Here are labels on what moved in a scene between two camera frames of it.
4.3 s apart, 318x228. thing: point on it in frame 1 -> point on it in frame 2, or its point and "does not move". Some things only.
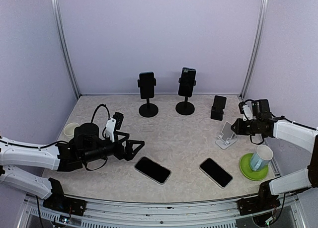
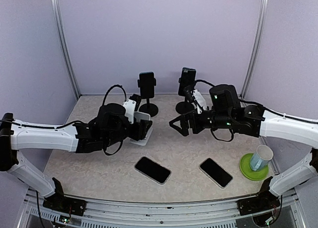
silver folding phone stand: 227,137 -> 140,116
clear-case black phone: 153,170 does not move
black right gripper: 238,130 -> 185,118
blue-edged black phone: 187,82 does not move
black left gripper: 127,155 -> 141,129
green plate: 247,171 does not move
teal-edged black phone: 147,91 does not move
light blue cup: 261,158 does not move
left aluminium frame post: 55,13 does not move
